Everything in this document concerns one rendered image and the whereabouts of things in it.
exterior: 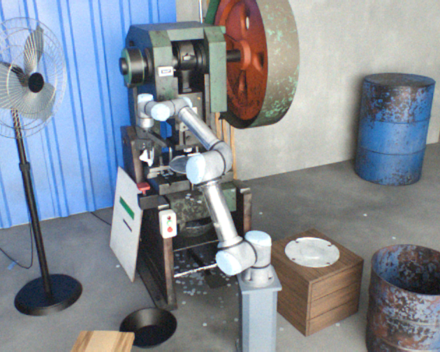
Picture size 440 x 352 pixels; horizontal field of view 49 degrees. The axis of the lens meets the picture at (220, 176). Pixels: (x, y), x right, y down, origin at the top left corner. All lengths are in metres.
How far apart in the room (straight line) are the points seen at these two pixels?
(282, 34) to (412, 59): 2.89
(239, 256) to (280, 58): 0.99
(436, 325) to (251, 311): 0.82
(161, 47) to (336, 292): 1.54
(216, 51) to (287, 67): 0.39
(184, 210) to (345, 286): 0.94
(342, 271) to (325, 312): 0.24
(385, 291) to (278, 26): 1.33
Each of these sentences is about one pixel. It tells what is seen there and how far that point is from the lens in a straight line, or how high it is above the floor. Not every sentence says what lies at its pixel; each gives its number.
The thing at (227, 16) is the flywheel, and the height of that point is 1.52.
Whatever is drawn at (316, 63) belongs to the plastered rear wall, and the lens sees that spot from 4.49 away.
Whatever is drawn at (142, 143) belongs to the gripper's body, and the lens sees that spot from 2.43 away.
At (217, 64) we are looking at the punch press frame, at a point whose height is 1.32.
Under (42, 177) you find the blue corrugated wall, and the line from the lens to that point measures 3.86.
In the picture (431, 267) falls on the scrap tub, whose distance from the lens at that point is 2.69.
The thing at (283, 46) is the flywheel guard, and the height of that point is 1.42.
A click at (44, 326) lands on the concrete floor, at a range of 2.93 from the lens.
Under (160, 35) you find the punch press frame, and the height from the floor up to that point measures 1.48.
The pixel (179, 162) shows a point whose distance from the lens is 2.73.
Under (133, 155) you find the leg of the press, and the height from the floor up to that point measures 0.76.
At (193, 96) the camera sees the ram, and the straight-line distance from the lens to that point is 2.63.
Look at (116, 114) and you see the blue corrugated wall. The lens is 3.80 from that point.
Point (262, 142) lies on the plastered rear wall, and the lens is 4.39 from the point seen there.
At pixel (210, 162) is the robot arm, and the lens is 2.06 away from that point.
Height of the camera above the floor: 1.77
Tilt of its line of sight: 23 degrees down
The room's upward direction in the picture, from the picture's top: 1 degrees counter-clockwise
